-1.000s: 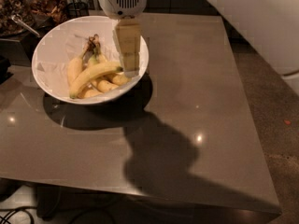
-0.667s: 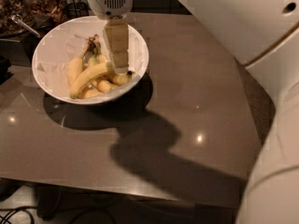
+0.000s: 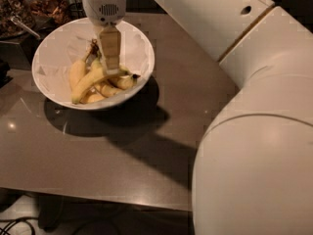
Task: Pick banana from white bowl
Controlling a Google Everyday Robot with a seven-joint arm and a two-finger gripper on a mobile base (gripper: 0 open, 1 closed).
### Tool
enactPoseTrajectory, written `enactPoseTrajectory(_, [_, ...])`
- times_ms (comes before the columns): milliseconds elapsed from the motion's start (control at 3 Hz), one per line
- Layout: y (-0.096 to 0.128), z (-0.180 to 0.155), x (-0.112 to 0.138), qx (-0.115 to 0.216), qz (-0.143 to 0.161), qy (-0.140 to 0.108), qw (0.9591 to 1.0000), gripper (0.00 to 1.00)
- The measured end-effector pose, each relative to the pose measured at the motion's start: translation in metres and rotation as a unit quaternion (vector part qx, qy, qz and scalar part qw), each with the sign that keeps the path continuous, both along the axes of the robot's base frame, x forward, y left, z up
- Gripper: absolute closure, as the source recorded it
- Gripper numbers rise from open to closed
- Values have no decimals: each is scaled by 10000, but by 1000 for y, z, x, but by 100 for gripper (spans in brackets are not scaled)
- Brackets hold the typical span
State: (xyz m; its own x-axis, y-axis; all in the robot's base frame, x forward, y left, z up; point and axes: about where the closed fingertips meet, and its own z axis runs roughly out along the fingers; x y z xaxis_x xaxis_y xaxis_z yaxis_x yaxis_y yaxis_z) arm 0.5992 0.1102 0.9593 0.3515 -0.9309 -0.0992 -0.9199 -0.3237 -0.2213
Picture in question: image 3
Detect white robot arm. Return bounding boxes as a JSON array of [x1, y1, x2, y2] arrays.
[[155, 0, 313, 235]]

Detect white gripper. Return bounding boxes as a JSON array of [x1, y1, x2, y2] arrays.
[[82, 0, 126, 74]]

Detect right small yellow banana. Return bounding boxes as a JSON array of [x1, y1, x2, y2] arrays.
[[110, 74, 139, 90]]

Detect tray of dried snacks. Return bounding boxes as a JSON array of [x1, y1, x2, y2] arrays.
[[27, 0, 70, 25]]

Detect black floor cables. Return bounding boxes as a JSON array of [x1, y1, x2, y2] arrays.
[[0, 216, 37, 235]]

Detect metal scoop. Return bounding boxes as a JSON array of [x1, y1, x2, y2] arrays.
[[10, 16, 41, 40]]

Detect glass jar of nuts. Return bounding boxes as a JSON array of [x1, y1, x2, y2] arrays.
[[0, 0, 35, 39]]

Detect white bowl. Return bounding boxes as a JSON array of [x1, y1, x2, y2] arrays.
[[31, 16, 156, 111]]

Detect black wire cup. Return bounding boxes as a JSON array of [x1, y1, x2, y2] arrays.
[[68, 2, 86, 20]]

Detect white paper bowl liner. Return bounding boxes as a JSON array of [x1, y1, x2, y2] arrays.
[[36, 23, 152, 106]]

